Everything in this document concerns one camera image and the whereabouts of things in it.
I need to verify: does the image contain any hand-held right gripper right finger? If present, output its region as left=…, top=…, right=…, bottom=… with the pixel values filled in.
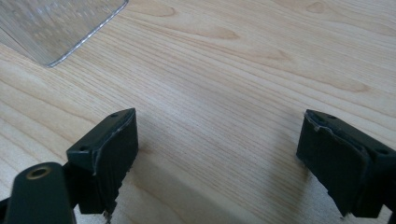
left=295, top=108, right=396, bottom=218

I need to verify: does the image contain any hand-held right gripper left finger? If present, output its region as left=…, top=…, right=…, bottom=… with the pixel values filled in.
left=65, top=107, right=139, bottom=217

